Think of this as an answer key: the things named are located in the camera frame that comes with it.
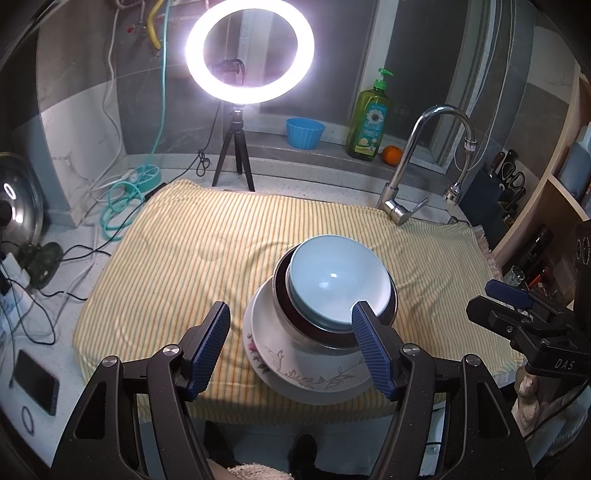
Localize yellow hose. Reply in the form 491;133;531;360
147;0;164;51

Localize white ring light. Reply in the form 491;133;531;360
185;0;315;103

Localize black smartphone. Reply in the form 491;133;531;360
11;349;61;416

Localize flexible chrome faucet sprayer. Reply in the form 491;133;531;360
443;124;477;204

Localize chrome kitchen faucet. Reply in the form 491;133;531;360
375;105;476;227

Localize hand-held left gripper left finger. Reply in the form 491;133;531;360
48;301;232;480

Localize black handled scissors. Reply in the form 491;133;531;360
501;159;527;190

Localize teal power cable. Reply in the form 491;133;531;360
100;0;169;243

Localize beige wooden shelf unit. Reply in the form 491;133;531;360
492;60;591;296

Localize person's right forearm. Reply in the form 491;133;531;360
526;406;587;467

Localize yellow striped towel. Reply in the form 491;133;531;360
71;179;527;422

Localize pink floral plate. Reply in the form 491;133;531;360
242;281;375;404

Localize dark knife block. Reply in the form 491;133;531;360
462;168;527;252

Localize black mini tripod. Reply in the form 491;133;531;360
211;104;256;192

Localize metal bead chain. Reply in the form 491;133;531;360
455;46;514;185

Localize large stainless steel bowl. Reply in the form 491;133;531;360
272;249;399;354

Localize white floral plate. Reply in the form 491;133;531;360
249;277;375;393

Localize dark glass bottle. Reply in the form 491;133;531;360
517;224;554;278

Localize white power cable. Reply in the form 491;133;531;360
60;28;139;324

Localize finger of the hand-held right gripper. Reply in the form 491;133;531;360
466;295;573;352
485;279;573;322

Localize black ring light cable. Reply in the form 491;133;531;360
0;104;220;347

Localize beige fuzzy cloth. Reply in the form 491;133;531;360
226;463;289;480

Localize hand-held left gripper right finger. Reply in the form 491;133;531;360
352;301;536;480

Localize round teal power strip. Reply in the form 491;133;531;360
124;164;161;190

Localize blue fluted silicone cup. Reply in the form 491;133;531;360
285;117;325;150

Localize green dish soap bottle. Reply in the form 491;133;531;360
345;68;394;161

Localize person's right hand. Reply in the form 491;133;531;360
515;369;539;430

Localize small clear glass cup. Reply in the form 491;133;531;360
502;265;527;289

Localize light blue ceramic bowl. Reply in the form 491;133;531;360
285;235;394;332

